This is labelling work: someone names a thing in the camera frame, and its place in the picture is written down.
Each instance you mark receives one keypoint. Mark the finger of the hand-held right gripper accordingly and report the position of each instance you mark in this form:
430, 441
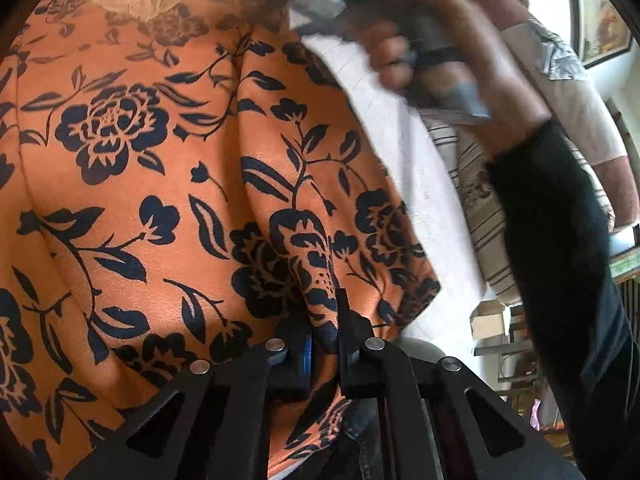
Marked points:
320, 15

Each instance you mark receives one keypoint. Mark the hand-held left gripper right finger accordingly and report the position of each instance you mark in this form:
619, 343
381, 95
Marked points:
350, 360

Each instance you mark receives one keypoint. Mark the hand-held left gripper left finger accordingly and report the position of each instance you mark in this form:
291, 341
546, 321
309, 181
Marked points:
292, 380

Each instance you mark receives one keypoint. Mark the orange floral garment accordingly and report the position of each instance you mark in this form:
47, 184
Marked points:
150, 185

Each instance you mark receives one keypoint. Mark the person's right hand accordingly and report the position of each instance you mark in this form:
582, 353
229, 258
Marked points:
490, 75

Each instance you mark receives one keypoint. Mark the small cardboard box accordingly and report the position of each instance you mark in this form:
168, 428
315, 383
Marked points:
487, 325

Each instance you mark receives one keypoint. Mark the bed with pale sheet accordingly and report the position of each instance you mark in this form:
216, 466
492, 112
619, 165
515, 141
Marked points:
420, 185

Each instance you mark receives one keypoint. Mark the cluttered low shelf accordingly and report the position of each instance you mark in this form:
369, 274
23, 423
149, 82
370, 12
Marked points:
520, 385

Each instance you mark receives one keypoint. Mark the brown striped pillow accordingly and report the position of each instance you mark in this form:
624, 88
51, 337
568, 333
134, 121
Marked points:
480, 220

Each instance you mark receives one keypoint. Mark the framed wall picture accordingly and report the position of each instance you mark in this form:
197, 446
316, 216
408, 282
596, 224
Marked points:
600, 25

